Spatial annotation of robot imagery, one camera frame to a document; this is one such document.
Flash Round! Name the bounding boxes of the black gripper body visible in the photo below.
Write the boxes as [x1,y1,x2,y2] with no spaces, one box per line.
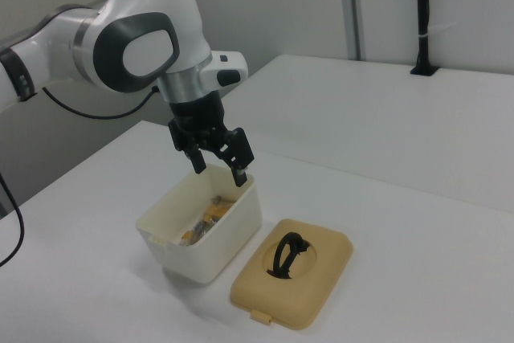
[167,92,228,141]

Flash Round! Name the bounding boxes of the tan case lid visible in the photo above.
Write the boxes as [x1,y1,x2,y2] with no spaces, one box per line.
[229,218,355,330]

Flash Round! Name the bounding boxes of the yellow tool bits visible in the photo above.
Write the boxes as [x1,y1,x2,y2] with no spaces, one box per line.
[176,194,238,247]

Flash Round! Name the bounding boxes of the white plastic tool case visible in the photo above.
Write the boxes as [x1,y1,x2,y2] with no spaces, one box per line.
[135,164,264,286]

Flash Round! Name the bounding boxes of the black pole with base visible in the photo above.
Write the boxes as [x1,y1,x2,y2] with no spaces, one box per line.
[409,0,439,77]

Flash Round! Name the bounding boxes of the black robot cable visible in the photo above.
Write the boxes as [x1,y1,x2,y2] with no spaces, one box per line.
[0,84,158,267]

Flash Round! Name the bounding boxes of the grey partition post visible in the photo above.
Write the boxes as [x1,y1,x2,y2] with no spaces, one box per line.
[338,0,365,61]

